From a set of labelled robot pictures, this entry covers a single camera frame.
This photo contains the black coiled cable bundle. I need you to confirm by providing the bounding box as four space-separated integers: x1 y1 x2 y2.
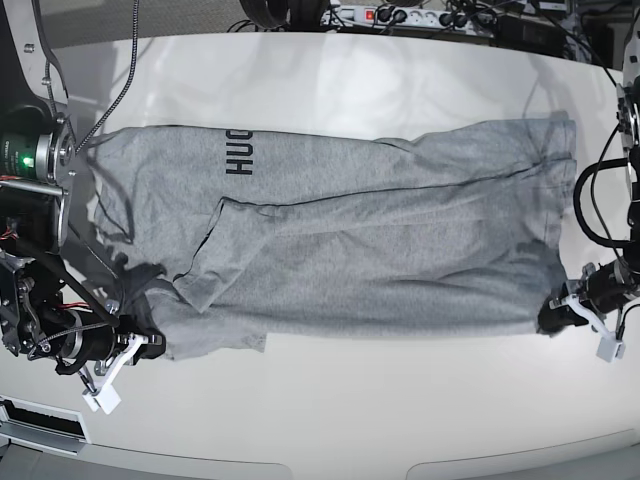
239 0 321 32

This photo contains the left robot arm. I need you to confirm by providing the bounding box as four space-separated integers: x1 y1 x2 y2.
538 8 639 342

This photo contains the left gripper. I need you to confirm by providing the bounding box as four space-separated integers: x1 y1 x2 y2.
536 262 628 336

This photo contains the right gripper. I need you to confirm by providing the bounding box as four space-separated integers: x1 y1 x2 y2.
62 315 166 375

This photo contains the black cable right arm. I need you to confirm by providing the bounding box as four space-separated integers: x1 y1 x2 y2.
29 0 141 151

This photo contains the black box background right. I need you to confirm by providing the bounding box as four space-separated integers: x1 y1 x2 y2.
494 16 566 57

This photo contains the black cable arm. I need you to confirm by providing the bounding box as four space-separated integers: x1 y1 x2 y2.
29 0 141 151
539 0 640 251

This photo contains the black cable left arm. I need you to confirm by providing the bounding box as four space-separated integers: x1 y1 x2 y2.
539 0 640 251

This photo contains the white slotted bracket table edge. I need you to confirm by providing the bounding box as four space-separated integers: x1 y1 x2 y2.
1 396 91 456

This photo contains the grey t-shirt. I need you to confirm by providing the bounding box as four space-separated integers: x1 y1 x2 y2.
89 116 576 360

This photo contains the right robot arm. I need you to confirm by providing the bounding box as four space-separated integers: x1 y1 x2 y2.
1 1 166 375

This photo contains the white power strip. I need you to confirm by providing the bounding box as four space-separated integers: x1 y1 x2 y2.
320 4 497 35

